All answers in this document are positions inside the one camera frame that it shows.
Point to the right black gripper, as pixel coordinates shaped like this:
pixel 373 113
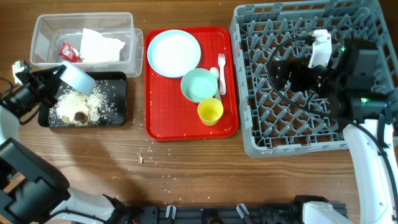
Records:
pixel 286 74

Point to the light blue bowl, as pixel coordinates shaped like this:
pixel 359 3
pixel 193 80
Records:
pixel 77 78

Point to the pink plastic fork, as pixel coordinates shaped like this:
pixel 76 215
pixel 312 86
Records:
pixel 222 63

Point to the white plastic spoon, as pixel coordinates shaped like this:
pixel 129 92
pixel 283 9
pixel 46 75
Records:
pixel 216 73

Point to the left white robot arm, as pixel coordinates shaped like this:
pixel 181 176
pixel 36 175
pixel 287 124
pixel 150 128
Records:
pixel 33 190

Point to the black food waste tray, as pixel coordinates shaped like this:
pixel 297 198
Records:
pixel 115 90

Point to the green bowl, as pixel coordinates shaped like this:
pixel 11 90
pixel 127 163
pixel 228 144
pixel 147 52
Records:
pixel 198 84

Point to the crumpled white napkin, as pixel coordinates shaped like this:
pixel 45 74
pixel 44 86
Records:
pixel 95 48

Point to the red sauce packet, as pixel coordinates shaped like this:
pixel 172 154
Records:
pixel 69 53

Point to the light blue plate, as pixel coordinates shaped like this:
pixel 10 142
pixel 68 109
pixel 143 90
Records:
pixel 173 53

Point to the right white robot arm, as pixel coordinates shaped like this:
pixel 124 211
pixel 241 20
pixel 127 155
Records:
pixel 364 115

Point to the yellow cup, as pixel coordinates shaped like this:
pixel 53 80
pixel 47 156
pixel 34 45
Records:
pixel 210 110

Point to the clear plastic waste bin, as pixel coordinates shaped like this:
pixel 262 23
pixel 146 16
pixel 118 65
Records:
pixel 52 30

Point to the grey dishwasher rack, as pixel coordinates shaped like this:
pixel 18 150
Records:
pixel 296 123

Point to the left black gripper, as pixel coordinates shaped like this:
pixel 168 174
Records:
pixel 47 79

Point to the red serving tray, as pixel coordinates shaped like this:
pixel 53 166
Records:
pixel 169 116

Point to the rice and food scraps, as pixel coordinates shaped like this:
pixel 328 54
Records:
pixel 74 109

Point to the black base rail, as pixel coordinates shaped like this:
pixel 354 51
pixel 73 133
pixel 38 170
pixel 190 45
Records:
pixel 276 213

